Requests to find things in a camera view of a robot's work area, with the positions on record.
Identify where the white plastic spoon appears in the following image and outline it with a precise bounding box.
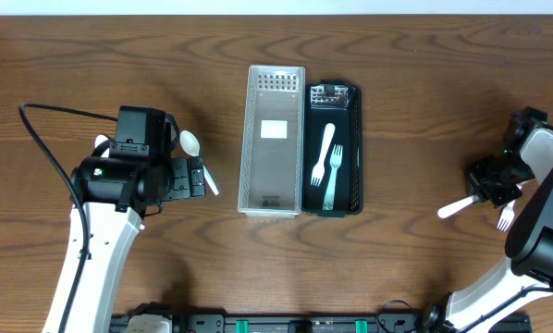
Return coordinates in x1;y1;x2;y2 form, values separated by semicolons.
179;130;219;196
94;134;110;157
437;194;480;219

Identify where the pale green plastic fork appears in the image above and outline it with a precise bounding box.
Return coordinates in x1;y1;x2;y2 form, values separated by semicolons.
322;144;344;211

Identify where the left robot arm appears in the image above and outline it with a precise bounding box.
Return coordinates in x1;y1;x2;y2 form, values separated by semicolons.
43;105;206;332

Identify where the white plastic fork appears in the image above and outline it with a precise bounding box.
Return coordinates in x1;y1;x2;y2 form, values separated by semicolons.
310;123;336;186
497;200;516;232

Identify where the black cable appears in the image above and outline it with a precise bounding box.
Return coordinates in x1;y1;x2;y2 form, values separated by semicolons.
18;102;120;333
461;284;553;333

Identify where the clear plastic basket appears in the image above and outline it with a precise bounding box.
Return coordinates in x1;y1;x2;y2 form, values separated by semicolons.
238;65;305;218

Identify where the right black cable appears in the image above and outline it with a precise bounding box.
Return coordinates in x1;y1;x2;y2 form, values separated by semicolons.
461;284;553;333

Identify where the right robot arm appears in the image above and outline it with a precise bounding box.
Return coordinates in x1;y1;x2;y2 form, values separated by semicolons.
419;107;553;332

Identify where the left black cable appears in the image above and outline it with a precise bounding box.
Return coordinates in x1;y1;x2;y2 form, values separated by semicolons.
18;102;120;333

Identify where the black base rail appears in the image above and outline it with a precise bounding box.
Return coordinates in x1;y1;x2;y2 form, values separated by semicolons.
109;302;533;333

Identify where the black plastic basket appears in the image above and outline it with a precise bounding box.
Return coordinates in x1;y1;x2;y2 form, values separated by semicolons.
301;80;363;217

